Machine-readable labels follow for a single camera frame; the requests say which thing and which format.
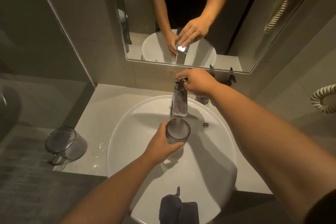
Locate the person's right hand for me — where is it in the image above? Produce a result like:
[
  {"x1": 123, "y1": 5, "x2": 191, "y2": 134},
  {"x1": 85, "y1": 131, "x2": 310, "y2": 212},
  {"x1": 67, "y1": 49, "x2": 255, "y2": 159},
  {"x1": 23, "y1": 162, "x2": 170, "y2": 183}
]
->
[{"x1": 174, "y1": 68, "x2": 220, "y2": 98}]

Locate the person's left hand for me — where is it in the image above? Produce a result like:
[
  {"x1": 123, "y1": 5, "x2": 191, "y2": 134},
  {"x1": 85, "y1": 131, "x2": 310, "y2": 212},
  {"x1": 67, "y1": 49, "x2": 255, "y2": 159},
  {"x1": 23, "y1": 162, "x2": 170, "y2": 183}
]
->
[{"x1": 143, "y1": 120, "x2": 185, "y2": 167}]

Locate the ribbed grey glass cup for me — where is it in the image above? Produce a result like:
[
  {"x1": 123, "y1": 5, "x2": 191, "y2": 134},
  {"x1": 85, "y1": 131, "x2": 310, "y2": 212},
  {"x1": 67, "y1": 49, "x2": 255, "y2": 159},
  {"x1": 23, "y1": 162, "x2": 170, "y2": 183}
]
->
[{"x1": 165, "y1": 118, "x2": 191, "y2": 151}]

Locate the chrome faucet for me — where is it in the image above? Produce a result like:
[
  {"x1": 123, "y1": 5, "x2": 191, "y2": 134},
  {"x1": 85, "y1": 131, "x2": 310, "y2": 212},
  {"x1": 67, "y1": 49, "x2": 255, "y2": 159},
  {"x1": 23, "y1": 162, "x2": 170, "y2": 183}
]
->
[{"x1": 170, "y1": 77, "x2": 189, "y2": 117}]

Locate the person's right forearm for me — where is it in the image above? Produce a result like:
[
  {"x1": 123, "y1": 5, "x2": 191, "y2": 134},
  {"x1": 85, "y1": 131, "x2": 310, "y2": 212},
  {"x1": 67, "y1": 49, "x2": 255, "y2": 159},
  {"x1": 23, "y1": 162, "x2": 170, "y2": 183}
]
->
[{"x1": 209, "y1": 83, "x2": 336, "y2": 224}]

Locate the person's left forearm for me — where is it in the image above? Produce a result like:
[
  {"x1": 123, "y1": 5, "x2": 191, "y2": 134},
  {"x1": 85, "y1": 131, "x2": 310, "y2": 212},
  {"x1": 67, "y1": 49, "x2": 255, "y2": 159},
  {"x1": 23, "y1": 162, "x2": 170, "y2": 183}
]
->
[{"x1": 60, "y1": 153, "x2": 158, "y2": 224}]

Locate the white round sink basin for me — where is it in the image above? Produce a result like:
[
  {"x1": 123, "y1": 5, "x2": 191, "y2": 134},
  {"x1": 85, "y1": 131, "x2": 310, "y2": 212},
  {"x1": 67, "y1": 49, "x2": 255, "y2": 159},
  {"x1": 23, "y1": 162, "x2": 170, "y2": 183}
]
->
[{"x1": 106, "y1": 95, "x2": 238, "y2": 224}]

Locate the dark folded towel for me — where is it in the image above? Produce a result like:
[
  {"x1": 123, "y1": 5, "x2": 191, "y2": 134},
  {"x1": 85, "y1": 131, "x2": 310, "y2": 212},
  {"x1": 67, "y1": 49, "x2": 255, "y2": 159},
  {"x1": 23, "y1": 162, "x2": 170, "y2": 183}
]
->
[{"x1": 159, "y1": 186, "x2": 200, "y2": 224}]

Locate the glass partition panel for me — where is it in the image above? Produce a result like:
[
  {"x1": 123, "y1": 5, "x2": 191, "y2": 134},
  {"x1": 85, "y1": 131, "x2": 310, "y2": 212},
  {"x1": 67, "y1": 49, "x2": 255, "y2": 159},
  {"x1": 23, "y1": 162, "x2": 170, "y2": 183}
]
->
[{"x1": 0, "y1": 0, "x2": 98, "y2": 138}]

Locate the black shirt sleeve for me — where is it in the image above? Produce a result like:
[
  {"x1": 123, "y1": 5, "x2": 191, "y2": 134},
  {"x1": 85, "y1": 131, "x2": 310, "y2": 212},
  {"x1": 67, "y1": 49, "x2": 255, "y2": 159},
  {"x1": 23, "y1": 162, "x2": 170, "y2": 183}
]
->
[{"x1": 304, "y1": 189, "x2": 336, "y2": 224}]

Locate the wall mirror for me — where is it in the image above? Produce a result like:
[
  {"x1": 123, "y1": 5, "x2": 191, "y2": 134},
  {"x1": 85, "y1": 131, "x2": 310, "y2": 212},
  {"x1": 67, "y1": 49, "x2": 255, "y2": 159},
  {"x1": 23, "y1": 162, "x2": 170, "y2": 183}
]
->
[{"x1": 112, "y1": 0, "x2": 329, "y2": 74}]

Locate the grey transparent cup with handle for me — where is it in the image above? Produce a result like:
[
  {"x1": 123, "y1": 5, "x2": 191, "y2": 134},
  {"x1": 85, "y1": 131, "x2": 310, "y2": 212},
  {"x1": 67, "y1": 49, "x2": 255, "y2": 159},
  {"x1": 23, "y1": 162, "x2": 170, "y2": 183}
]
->
[{"x1": 45, "y1": 126, "x2": 88, "y2": 166}]

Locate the white coiled cord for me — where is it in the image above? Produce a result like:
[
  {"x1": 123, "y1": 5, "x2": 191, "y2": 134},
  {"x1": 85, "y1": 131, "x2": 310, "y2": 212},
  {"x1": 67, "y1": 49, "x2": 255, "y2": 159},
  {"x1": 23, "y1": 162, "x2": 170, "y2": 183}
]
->
[{"x1": 310, "y1": 84, "x2": 336, "y2": 115}]

